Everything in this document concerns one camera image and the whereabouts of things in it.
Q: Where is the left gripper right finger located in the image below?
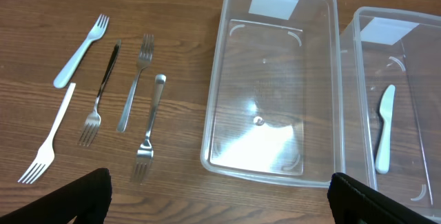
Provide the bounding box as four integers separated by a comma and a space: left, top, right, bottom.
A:
327, 172, 434, 224

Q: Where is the dark handled metal fork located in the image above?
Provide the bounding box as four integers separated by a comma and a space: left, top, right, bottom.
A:
78, 39, 122, 147

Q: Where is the upright metal fork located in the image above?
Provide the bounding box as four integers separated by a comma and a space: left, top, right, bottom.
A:
116, 34, 154, 132

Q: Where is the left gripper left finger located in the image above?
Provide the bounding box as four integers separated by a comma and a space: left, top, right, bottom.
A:
1, 167, 112, 224

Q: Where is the light blue plastic knife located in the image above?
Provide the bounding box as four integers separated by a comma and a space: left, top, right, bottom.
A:
375, 85, 396, 174

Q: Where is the white plastic fork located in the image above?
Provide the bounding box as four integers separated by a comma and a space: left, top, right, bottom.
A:
17, 83, 76, 184

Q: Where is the thick handled metal fork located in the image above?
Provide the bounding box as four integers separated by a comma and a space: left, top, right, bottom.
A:
131, 74, 167, 184

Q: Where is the light blue plastic fork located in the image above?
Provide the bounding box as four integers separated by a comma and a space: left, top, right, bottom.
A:
53, 14, 110, 88

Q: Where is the clear plastic container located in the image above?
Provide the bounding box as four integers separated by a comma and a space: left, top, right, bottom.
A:
340, 7, 440, 222
200, 0, 345, 187

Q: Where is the left clear plastic container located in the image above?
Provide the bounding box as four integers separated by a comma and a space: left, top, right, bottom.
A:
200, 0, 345, 187

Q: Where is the right clear plastic container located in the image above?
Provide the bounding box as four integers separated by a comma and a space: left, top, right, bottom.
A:
340, 7, 440, 222

